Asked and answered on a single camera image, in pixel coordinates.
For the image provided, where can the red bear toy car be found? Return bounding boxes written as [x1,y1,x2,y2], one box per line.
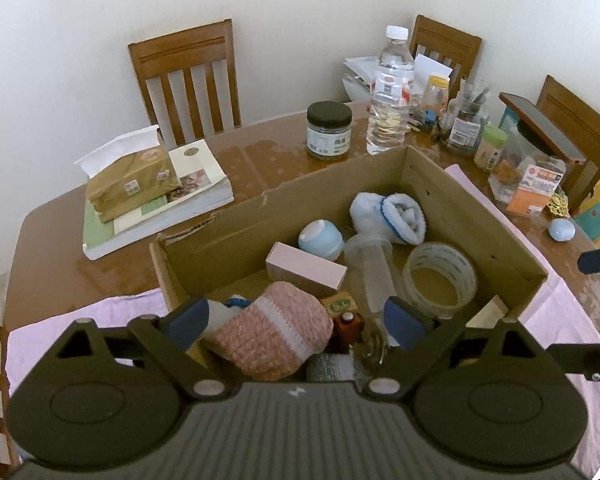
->
[321,292,365,347]

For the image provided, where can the clear tape roll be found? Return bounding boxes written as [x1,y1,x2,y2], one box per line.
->
[402,242,478,320]

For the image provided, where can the pink knitted sock roll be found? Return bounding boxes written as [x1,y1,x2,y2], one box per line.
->
[202,282,334,382]

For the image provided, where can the clear jar with brown sock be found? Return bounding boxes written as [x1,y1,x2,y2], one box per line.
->
[343,234,396,366]

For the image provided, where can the white sock blue stripe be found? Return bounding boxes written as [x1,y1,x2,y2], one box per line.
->
[350,192,427,246]

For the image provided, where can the long pink box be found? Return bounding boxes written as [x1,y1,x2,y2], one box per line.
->
[265,242,347,298]

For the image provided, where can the blue figurine toy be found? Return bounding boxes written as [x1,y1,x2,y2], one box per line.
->
[298,219,344,261]

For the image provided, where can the KASI pink white box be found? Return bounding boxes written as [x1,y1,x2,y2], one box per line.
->
[466,295,509,330]

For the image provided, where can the blue grey knitted sock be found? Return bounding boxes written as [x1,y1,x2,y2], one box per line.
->
[306,353,355,382]

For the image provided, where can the light blue pebble object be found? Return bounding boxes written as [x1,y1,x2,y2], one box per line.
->
[547,218,577,243]

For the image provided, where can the pink tablecloth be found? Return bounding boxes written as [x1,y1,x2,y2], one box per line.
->
[4,162,600,478]

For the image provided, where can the gold ornament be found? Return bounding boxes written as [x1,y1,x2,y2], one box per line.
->
[546,188,570,219]

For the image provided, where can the orange label plastic container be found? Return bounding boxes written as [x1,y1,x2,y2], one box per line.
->
[489,156,566,217]

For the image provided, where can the brown cardboard box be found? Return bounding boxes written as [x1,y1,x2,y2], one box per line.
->
[150,148,547,380]

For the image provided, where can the tissue box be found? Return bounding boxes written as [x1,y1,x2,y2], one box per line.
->
[76,125,181,222]

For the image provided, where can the brown tablet lid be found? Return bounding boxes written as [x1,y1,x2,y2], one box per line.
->
[498,92,586,165]

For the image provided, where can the clear pen holder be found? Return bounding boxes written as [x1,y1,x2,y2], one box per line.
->
[441,77,491,156]

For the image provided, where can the water bottle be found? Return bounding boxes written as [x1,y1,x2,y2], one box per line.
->
[366,25,415,155]

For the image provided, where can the black lid glass jar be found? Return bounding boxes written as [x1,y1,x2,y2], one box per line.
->
[306,101,352,160]

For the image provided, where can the wooden chair far right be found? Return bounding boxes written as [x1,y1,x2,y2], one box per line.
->
[410,14,482,96]

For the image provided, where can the wooden chair back middle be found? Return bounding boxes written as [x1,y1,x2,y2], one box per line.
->
[128,18,242,146]

